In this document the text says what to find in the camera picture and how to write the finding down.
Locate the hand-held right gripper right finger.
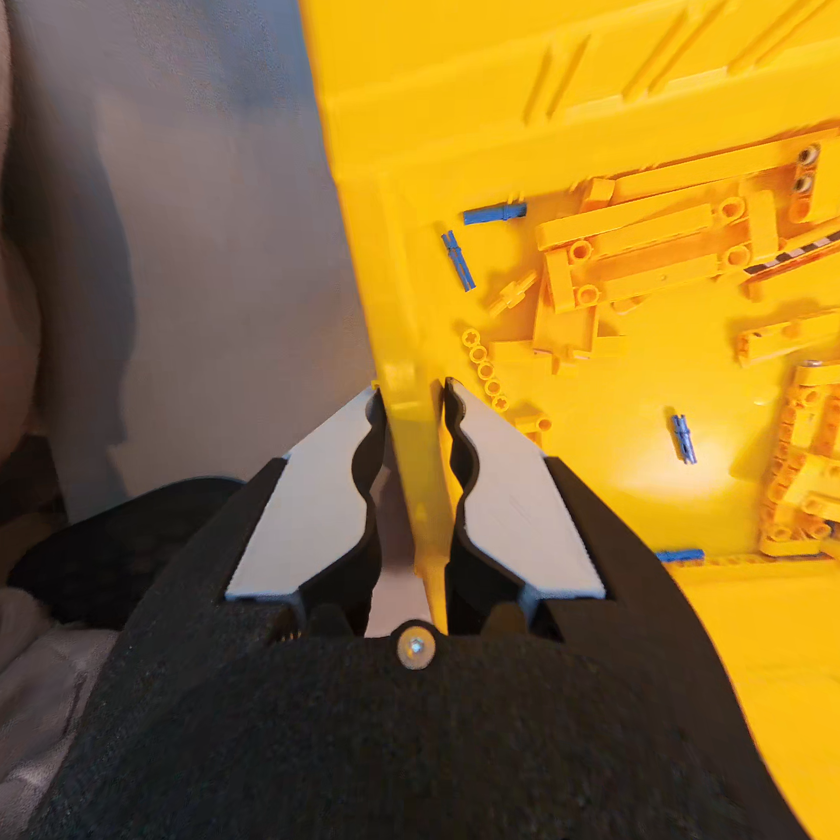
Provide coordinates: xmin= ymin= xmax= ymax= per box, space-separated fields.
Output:
xmin=443 ymin=377 xmax=606 ymax=636

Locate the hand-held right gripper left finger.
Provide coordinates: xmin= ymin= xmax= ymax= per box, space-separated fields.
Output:
xmin=224 ymin=386 xmax=388 ymax=637

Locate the yellow plastic bin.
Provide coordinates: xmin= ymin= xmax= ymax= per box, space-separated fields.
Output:
xmin=298 ymin=0 xmax=840 ymax=840

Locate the grey desk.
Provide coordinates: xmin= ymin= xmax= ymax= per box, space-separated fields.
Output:
xmin=3 ymin=0 xmax=424 ymax=637

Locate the black chair armrest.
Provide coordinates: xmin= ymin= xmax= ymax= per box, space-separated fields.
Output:
xmin=7 ymin=476 xmax=247 ymax=631

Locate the pile of yellow building parts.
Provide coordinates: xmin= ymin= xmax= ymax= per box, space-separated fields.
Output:
xmin=459 ymin=128 xmax=840 ymax=568

